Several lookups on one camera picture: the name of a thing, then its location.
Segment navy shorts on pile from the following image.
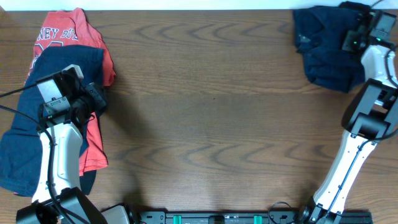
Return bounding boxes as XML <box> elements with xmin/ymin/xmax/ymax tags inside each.
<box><xmin>1</xmin><ymin>45</ymin><xmax>104</xmax><ymax>197</ymax></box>

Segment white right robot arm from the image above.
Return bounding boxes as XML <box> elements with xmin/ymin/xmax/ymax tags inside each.
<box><xmin>296</xmin><ymin>10</ymin><xmax>397</xmax><ymax>223</ymax></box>

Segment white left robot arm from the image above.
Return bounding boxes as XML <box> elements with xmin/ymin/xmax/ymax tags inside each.
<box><xmin>16</xmin><ymin>65</ymin><xmax>129</xmax><ymax>223</ymax></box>

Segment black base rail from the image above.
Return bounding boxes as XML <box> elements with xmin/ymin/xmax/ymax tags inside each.
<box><xmin>136</xmin><ymin>210</ymin><xmax>373</xmax><ymax>224</ymax></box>

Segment navy blue shorts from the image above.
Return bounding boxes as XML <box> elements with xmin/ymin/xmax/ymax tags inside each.
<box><xmin>292</xmin><ymin>6</ymin><xmax>364</xmax><ymax>93</ymax></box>

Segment folded black shorts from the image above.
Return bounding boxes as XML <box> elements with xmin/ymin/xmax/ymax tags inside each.
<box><xmin>338</xmin><ymin>1</ymin><xmax>372</xmax><ymax>13</ymax></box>

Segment red printed t-shirt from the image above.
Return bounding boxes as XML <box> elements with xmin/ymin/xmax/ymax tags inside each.
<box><xmin>17</xmin><ymin>8</ymin><xmax>116</xmax><ymax>176</ymax></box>

